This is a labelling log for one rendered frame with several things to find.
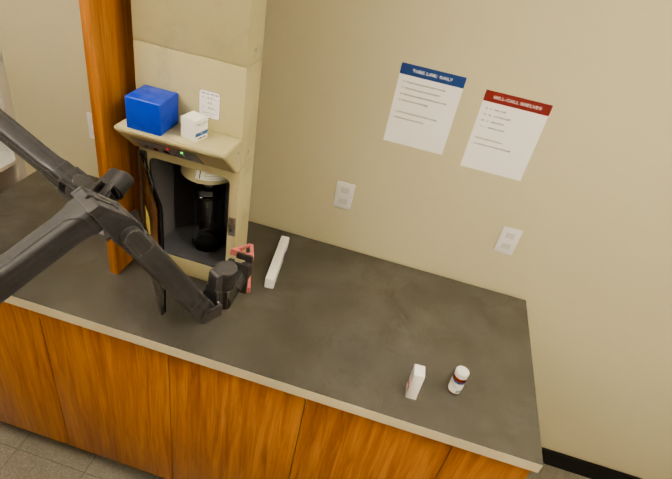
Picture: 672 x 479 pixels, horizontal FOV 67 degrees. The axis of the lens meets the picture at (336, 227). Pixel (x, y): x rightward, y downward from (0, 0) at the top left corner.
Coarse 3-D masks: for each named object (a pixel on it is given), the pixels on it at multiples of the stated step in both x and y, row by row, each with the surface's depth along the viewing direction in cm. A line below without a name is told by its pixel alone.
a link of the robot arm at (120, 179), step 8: (112, 168) 136; (80, 176) 129; (104, 176) 134; (112, 176) 135; (120, 176) 135; (128, 176) 137; (80, 184) 128; (88, 184) 129; (96, 184) 130; (104, 184) 134; (112, 184) 133; (120, 184) 134; (128, 184) 137; (120, 192) 135
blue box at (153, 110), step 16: (128, 96) 130; (144, 96) 132; (160, 96) 134; (176, 96) 137; (128, 112) 133; (144, 112) 132; (160, 112) 131; (176, 112) 139; (144, 128) 134; (160, 128) 133
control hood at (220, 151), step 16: (128, 128) 135; (176, 128) 140; (160, 144) 137; (176, 144) 134; (192, 144) 134; (208, 144) 136; (224, 144) 137; (240, 144) 141; (208, 160) 139; (224, 160) 134
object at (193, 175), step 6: (186, 168) 156; (186, 174) 156; (192, 174) 155; (198, 174) 154; (204, 174) 154; (210, 174) 154; (192, 180) 155; (198, 180) 155; (204, 180) 154; (210, 180) 155; (216, 180) 155; (222, 180) 156
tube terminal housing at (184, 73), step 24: (144, 48) 134; (168, 48) 132; (144, 72) 138; (168, 72) 136; (192, 72) 134; (216, 72) 133; (240, 72) 131; (192, 96) 138; (240, 96) 135; (216, 120) 140; (240, 120) 138; (192, 168) 151; (216, 168) 149; (240, 168) 147; (240, 192) 153; (240, 216) 160; (240, 240) 168; (192, 264) 172
